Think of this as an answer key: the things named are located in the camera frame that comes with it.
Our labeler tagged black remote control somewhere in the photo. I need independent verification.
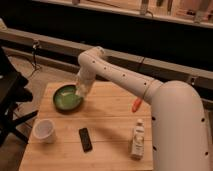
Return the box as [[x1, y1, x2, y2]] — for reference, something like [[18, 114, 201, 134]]
[[79, 128, 93, 152]]

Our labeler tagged black cable on floor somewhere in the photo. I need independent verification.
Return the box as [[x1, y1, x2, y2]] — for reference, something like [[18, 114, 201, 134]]
[[9, 39, 43, 79]]

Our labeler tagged green ceramic bowl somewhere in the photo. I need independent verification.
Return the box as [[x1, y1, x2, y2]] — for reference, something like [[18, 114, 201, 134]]
[[53, 84, 83, 111]]

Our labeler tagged white cup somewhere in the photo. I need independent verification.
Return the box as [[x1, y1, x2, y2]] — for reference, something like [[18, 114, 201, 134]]
[[33, 119, 56, 143]]

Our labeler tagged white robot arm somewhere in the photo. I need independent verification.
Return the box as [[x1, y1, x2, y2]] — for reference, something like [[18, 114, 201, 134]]
[[77, 46, 211, 171]]

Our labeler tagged orange carrot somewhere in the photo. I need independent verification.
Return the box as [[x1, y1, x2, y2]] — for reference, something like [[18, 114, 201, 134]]
[[132, 98, 142, 113]]

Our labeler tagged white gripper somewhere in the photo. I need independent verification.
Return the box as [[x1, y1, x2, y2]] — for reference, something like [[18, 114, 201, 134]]
[[76, 70, 94, 98]]

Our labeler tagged black chair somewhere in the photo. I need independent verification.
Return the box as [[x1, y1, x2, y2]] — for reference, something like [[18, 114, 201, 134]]
[[0, 46, 38, 146]]

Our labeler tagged white plastic bottle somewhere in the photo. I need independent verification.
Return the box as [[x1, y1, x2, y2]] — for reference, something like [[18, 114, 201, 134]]
[[131, 119, 145, 160]]

